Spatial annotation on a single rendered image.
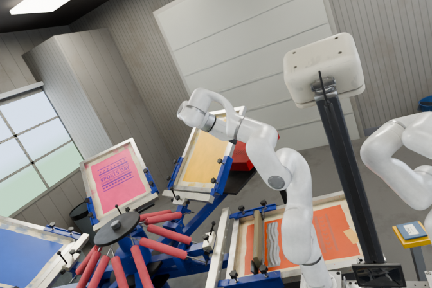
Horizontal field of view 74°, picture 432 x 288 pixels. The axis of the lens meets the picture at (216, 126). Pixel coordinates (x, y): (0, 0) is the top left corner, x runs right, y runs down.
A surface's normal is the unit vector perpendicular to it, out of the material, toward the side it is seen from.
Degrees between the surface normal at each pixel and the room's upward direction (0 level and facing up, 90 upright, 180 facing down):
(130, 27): 90
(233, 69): 90
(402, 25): 90
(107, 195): 32
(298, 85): 116
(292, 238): 88
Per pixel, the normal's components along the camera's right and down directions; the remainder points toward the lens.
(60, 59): -0.33, 0.40
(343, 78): -0.13, 0.75
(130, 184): -0.14, -0.68
